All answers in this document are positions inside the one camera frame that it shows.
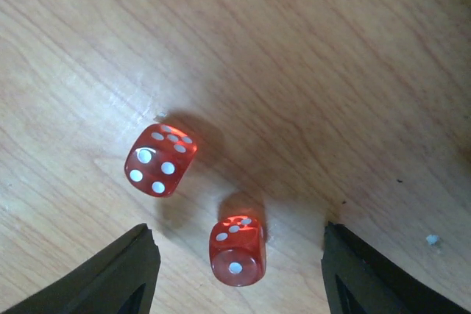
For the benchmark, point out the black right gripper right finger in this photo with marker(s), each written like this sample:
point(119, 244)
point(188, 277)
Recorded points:
point(359, 279)

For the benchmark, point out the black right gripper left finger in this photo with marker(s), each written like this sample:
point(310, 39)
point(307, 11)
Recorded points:
point(121, 278)

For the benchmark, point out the red die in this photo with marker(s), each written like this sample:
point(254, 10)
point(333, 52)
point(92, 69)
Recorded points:
point(158, 160)
point(237, 250)

